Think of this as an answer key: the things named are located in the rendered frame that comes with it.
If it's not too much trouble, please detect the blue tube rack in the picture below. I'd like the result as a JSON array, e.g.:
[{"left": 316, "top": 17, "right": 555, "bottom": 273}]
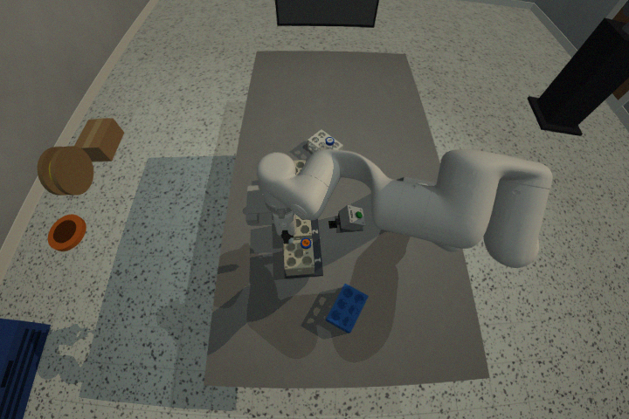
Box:
[{"left": 325, "top": 284, "right": 367, "bottom": 333}]

